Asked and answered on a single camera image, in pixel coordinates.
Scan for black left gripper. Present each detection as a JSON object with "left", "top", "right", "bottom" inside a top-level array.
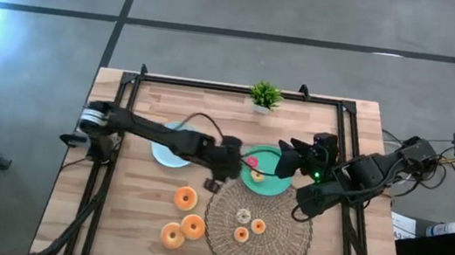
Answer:
[{"left": 201, "top": 132, "right": 250, "bottom": 197}]

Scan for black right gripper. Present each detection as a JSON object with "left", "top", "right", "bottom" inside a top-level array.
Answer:
[{"left": 274, "top": 136, "right": 343, "bottom": 186}]

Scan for small white donut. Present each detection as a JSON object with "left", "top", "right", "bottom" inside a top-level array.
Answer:
[{"left": 234, "top": 207, "right": 252, "bottom": 225}]

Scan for large orange glazed donut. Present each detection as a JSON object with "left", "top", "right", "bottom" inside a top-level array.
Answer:
[
  {"left": 179, "top": 212, "right": 208, "bottom": 242},
  {"left": 158, "top": 220, "right": 189, "bottom": 252},
  {"left": 172, "top": 184, "right": 200, "bottom": 213}
]

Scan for teal plate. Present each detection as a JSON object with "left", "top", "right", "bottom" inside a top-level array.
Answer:
[{"left": 238, "top": 141, "right": 297, "bottom": 200}]

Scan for light blue plate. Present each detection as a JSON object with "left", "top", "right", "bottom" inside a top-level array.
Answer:
[{"left": 148, "top": 118, "right": 207, "bottom": 172}]

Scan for small potted green plant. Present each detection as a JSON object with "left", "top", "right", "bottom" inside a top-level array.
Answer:
[{"left": 246, "top": 79, "right": 286, "bottom": 118}]

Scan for round woven placemat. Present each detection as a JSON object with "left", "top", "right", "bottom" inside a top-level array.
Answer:
[{"left": 198, "top": 173, "right": 319, "bottom": 255}]

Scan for white paper sheet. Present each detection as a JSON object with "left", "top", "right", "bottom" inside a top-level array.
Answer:
[{"left": 386, "top": 211, "right": 423, "bottom": 255}]

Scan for black table beam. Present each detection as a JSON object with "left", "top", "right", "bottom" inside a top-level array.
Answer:
[{"left": 393, "top": 223, "right": 455, "bottom": 255}]

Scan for white bottle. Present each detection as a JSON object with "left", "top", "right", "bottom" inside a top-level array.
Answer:
[{"left": 424, "top": 217, "right": 455, "bottom": 241}]

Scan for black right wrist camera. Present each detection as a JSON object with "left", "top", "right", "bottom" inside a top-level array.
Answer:
[{"left": 311, "top": 131, "right": 341, "bottom": 157}]

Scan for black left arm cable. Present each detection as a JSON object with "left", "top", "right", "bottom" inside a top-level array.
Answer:
[{"left": 167, "top": 108, "right": 298, "bottom": 181}]

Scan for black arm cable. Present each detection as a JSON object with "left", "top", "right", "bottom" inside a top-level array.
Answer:
[
  {"left": 289, "top": 141, "right": 449, "bottom": 240},
  {"left": 167, "top": 108, "right": 298, "bottom": 181}
]

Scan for black aluminium table frame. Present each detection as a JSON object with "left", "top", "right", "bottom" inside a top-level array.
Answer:
[{"left": 32, "top": 52, "right": 428, "bottom": 255}]

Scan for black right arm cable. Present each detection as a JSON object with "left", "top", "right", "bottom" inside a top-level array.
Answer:
[{"left": 289, "top": 141, "right": 449, "bottom": 240}]

